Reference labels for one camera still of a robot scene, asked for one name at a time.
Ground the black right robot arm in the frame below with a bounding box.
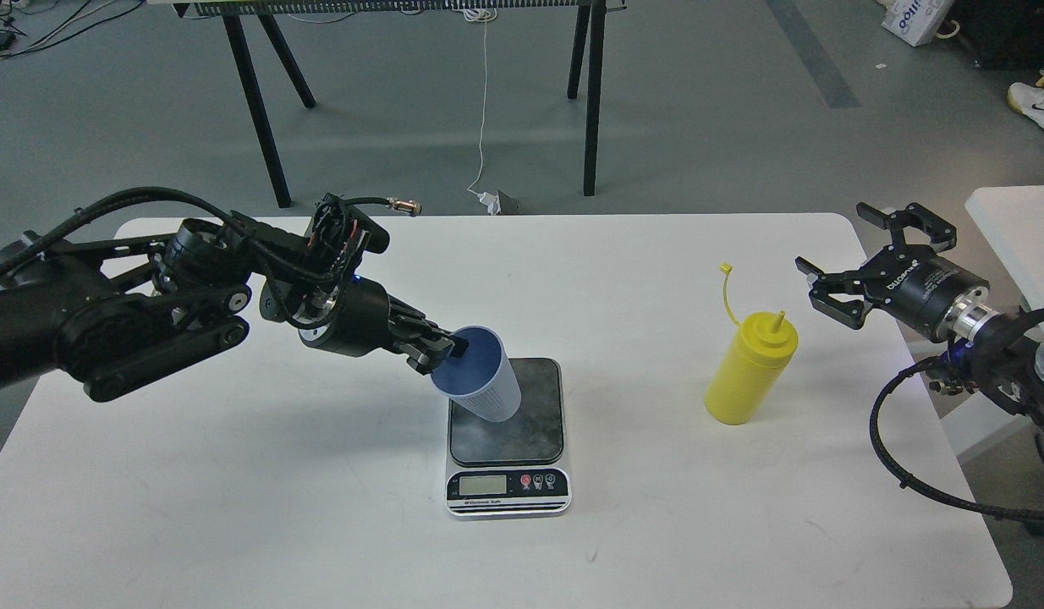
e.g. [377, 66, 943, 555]
[794, 203, 1044, 529]

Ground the white hanging cable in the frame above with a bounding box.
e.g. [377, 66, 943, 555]
[462, 7, 499, 204]

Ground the digital kitchen scale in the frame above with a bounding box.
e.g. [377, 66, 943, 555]
[444, 358, 573, 519]

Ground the power adapter on floor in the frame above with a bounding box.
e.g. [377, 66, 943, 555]
[478, 190, 522, 216]

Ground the white sneaker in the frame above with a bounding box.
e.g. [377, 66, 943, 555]
[1007, 81, 1044, 130]

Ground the white printed bag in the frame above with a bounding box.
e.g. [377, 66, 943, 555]
[881, 1, 960, 47]

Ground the blue plastic cup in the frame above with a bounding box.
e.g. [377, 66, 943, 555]
[431, 326, 522, 423]

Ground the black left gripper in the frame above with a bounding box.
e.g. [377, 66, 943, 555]
[299, 278, 470, 375]

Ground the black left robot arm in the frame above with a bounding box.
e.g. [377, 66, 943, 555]
[0, 188, 470, 402]

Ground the yellow squeeze bottle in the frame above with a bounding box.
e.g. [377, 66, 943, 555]
[704, 262, 798, 425]

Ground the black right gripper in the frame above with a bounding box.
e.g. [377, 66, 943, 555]
[794, 203, 990, 343]

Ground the black trestle table background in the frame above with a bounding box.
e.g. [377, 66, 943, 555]
[156, 1, 628, 209]

